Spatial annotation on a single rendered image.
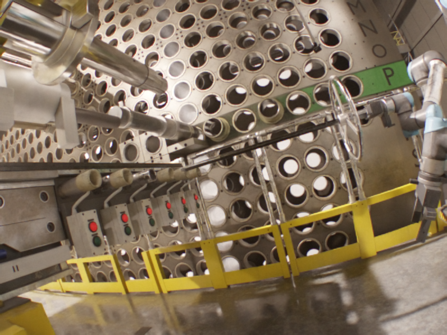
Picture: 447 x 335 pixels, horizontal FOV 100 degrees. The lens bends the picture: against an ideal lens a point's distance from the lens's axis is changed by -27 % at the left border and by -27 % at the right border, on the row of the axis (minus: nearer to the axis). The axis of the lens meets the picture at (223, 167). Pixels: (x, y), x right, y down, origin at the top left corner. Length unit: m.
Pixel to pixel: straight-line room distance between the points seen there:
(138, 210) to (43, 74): 0.69
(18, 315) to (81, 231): 0.41
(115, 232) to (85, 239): 0.17
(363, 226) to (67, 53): 1.81
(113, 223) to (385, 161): 2.33
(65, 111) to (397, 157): 2.64
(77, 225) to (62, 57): 0.59
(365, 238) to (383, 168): 1.01
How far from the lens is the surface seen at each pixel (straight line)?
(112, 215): 1.00
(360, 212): 1.73
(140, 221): 1.14
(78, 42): 0.94
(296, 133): 1.10
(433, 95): 1.18
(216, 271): 1.92
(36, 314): 0.62
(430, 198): 0.74
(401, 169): 2.69
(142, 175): 1.11
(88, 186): 0.84
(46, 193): 0.96
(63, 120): 1.21
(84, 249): 0.90
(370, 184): 2.58
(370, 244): 1.81
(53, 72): 1.01
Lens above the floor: 0.73
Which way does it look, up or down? 4 degrees up
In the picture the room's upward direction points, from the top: 16 degrees counter-clockwise
